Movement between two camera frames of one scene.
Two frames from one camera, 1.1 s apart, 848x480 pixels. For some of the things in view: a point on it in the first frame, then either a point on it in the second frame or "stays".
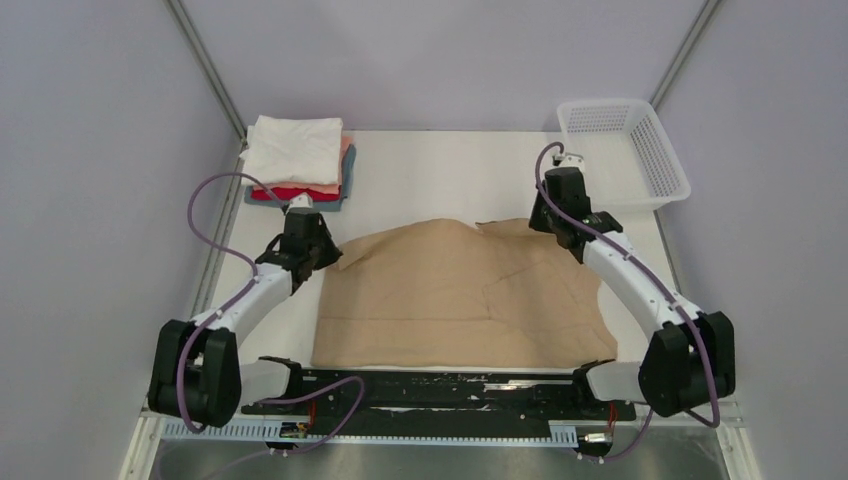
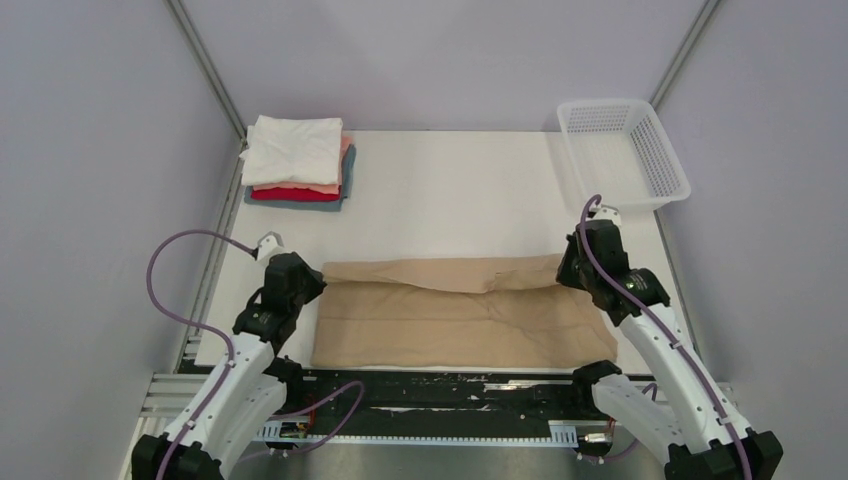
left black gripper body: (323, 250) → (311, 287)
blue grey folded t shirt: (348, 172) stays
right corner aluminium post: (699, 30) stays
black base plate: (437, 403) stays
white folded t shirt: (289, 150) stays
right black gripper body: (542, 216) → (573, 272)
